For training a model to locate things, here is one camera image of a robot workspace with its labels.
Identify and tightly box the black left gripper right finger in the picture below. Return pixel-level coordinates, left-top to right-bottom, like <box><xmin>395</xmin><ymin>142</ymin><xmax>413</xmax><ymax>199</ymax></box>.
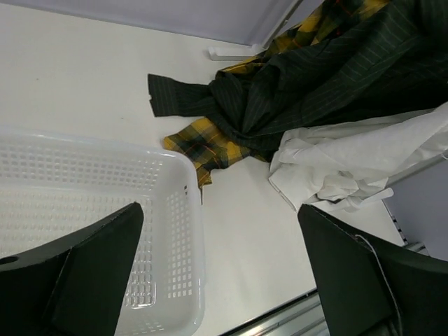
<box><xmin>297</xmin><ymin>204</ymin><xmax>447</xmax><ymax>335</ymax></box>

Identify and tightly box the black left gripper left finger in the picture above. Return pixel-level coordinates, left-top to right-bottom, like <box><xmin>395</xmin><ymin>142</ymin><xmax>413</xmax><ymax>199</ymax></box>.
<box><xmin>1</xmin><ymin>202</ymin><xmax>144</xmax><ymax>335</ymax></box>

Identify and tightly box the white shirt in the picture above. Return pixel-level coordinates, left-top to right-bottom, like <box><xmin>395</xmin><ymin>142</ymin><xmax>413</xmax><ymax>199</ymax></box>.
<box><xmin>269</xmin><ymin>104</ymin><xmax>447</xmax><ymax>211</ymax></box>

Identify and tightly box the dark green striped shirt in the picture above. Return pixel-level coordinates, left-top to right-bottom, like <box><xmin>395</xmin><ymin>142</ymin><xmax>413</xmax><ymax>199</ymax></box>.
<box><xmin>148</xmin><ymin>1</ymin><xmax>447</xmax><ymax>153</ymax></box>

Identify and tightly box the yellow plaid shirt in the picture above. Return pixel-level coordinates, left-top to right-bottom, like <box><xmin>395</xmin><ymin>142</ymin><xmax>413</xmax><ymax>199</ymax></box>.
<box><xmin>162</xmin><ymin>0</ymin><xmax>388</xmax><ymax>187</ymax></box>

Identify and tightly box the white plastic basket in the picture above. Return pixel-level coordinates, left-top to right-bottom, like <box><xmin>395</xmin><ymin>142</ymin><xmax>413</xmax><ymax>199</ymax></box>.
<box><xmin>1</xmin><ymin>127</ymin><xmax>206</xmax><ymax>335</ymax></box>

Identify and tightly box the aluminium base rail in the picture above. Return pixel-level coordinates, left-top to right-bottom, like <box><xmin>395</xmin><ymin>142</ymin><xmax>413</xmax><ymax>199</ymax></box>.
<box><xmin>223</xmin><ymin>289</ymin><xmax>330</xmax><ymax>336</ymax></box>

